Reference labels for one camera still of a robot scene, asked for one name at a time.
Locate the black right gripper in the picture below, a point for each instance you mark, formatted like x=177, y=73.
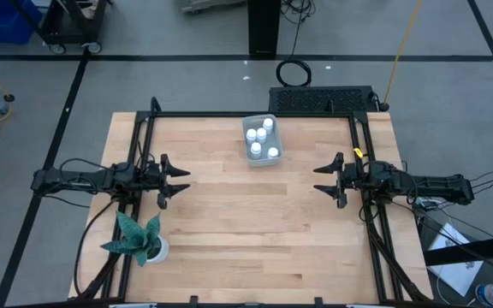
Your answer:
x=351, y=179

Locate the blue plastic bin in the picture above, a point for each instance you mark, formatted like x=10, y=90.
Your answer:
x=2, y=21

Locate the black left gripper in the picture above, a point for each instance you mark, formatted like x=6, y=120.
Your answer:
x=156, y=179

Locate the white paper sheet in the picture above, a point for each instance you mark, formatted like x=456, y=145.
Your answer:
x=456, y=274

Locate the black metal beam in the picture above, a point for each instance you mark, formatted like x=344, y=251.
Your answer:
x=486, y=248

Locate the yellow tag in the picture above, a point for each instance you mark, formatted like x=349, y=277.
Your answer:
x=358, y=152

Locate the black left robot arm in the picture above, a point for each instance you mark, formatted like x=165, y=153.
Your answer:
x=88, y=179

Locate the white plant pot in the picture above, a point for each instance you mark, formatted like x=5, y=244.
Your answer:
x=163, y=252

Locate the grey flat object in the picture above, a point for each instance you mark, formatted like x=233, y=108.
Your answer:
x=212, y=4

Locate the black upright stand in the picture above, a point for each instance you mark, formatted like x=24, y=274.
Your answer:
x=264, y=25

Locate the green leafy plant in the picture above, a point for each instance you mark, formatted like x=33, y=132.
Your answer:
x=133, y=233

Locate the black wheeled cart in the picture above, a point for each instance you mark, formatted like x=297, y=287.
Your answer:
x=71, y=30

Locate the black aluminium table frame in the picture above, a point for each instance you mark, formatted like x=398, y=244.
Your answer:
x=208, y=114

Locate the black perforated computer case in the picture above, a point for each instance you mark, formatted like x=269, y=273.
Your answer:
x=315, y=99

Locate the grey plastic basket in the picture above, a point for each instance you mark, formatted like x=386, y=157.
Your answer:
x=246, y=158

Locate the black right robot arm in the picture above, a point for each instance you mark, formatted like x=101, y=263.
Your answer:
x=435, y=186

